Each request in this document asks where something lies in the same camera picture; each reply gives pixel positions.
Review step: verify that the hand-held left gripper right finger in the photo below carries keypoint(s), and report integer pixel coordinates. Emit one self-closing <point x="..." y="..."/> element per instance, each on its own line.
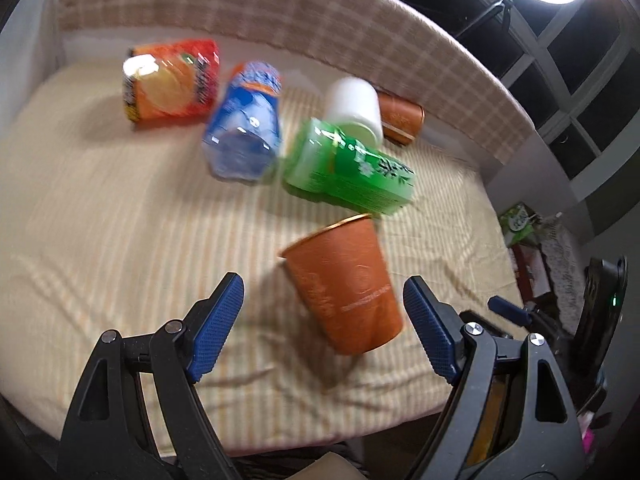
<point x="431" y="320"/>

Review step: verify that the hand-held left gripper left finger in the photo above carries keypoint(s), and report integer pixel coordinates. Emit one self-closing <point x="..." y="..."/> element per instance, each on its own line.
<point x="216" y="317"/>

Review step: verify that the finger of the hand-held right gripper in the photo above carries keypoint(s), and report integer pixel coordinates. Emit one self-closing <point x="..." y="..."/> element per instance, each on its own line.
<point x="507" y="309"/>

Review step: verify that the large orange paper cup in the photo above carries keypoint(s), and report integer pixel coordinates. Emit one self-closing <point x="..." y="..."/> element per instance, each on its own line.
<point x="345" y="285"/>

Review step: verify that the white cup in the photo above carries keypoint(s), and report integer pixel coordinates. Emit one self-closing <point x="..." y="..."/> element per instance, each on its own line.
<point x="352" y="100"/>

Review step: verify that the red box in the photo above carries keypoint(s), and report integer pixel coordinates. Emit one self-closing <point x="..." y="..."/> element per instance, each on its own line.
<point x="532" y="270"/>

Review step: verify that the lace cloth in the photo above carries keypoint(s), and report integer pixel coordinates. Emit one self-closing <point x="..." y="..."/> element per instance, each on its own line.
<point x="565" y="270"/>

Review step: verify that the green packet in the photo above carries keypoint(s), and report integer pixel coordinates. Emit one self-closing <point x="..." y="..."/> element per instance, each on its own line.
<point x="519" y="224"/>

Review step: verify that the pink item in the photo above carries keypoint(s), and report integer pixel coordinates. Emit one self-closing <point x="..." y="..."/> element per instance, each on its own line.
<point x="595" y="435"/>

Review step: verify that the striped bed sheet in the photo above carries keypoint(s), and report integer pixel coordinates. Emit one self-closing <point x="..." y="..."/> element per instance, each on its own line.
<point x="125" y="220"/>

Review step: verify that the green plastic bottle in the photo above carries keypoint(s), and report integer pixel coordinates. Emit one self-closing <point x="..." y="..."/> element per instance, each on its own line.
<point x="345" y="170"/>

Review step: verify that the cardboard piece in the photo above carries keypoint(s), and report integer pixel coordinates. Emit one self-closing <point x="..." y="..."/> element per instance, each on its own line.
<point x="332" y="467"/>

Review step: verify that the blue plastic bottle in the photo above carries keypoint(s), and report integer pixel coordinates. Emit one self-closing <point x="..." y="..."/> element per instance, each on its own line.
<point x="242" y="130"/>

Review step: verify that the orange can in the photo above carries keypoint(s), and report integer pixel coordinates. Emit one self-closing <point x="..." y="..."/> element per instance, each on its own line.
<point x="401" y="117"/>

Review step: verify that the orange snack bag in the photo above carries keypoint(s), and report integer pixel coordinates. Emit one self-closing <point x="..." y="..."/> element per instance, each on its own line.
<point x="170" y="82"/>

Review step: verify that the black light stand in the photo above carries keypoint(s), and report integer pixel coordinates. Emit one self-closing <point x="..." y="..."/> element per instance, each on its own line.
<point x="492" y="12"/>

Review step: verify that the plaid blanket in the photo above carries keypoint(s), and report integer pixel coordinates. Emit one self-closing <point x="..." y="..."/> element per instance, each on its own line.
<point x="300" y="5"/>

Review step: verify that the window frame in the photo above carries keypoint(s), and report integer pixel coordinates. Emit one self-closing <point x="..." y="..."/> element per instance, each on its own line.
<point x="557" y="67"/>

